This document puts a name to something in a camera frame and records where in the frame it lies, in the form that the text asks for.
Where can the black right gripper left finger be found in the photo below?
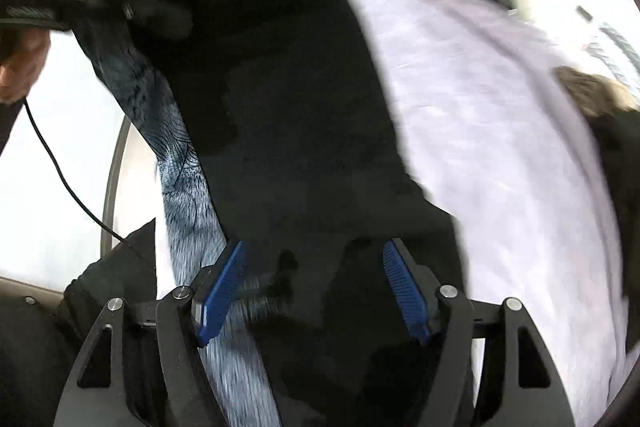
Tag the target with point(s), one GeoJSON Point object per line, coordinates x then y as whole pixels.
{"type": "Point", "coordinates": [140, 365]}

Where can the person left hand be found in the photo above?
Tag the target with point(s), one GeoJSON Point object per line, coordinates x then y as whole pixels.
{"type": "Point", "coordinates": [21, 70]}

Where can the grey patterned bed sheet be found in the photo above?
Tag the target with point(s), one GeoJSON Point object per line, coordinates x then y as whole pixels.
{"type": "Point", "coordinates": [200, 206]}

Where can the black folded garment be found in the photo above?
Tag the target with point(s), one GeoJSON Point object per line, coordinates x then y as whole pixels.
{"type": "Point", "coordinates": [617, 137]}

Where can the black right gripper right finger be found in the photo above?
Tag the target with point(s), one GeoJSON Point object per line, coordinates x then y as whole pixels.
{"type": "Point", "coordinates": [482, 364]}

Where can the grey fleece blanket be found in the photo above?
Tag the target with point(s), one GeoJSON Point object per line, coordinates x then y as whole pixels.
{"type": "Point", "coordinates": [494, 139]}

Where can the brown knitted garment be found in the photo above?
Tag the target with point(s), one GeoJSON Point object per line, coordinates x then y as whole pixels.
{"type": "Point", "coordinates": [596, 95]}

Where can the black pants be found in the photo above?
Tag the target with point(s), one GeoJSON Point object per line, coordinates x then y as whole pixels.
{"type": "Point", "coordinates": [288, 117]}

